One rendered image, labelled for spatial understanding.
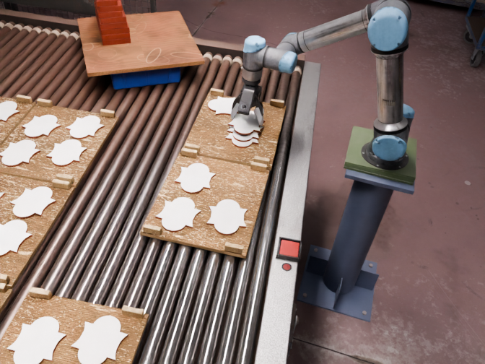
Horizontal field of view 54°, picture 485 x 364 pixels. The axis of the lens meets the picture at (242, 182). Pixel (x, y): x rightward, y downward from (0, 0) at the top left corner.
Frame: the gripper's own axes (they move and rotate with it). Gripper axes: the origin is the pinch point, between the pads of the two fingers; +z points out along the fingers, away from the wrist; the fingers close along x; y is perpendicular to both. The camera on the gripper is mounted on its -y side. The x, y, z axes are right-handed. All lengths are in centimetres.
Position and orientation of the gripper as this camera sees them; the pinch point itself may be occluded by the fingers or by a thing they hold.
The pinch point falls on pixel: (246, 123)
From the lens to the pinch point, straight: 193.3
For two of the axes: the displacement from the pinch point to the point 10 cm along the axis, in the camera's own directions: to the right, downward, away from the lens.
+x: -9.6, -2.3, 1.5
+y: 2.7, -6.6, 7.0
